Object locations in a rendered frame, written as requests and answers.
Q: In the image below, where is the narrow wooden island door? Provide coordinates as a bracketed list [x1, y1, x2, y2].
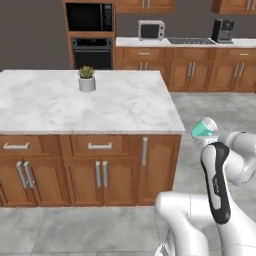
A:
[137, 134, 182, 206]

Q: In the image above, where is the black coffee machine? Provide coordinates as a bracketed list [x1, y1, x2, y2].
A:
[210, 18, 237, 45]

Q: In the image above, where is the grey hob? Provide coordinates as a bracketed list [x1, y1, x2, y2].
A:
[166, 36, 218, 46]

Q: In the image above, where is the silver cupboard door handle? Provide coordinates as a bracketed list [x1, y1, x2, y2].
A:
[94, 160, 102, 189]
[101, 160, 110, 189]
[22, 160, 36, 190]
[15, 160, 28, 190]

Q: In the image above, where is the silver drawer handle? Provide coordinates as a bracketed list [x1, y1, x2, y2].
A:
[87, 142, 114, 151]
[2, 141, 31, 151]

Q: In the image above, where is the wooden island cupboard door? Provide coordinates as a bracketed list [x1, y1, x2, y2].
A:
[23, 157, 72, 206]
[64, 157, 104, 206]
[0, 157, 37, 206]
[101, 157, 140, 206]

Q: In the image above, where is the wooden island drawer front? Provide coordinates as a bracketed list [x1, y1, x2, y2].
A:
[69, 134, 130, 157]
[0, 134, 61, 158]

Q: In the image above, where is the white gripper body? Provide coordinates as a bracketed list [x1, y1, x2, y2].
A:
[194, 133, 221, 148]

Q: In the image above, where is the teal mug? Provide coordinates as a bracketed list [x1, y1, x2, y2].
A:
[191, 116, 219, 139]

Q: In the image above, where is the tall wooden oven cabinet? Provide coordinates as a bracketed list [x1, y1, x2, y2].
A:
[62, 0, 117, 71]

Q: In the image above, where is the silver toaster oven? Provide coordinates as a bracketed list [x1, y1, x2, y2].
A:
[137, 19, 166, 42]

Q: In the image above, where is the wooden base cupboard run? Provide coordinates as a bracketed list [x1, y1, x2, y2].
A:
[114, 45, 256, 94]

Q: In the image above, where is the potted plant in white pot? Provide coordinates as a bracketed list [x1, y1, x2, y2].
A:
[77, 65, 97, 93]

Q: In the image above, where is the long silver door handle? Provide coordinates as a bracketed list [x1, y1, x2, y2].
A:
[141, 136, 149, 167]

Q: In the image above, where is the wooden wall cupboard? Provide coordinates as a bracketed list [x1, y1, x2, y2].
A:
[210, 0, 256, 16]
[115, 0, 177, 15]

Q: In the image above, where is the black built-in microwave oven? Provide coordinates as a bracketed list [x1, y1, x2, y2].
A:
[65, 2, 115, 33]

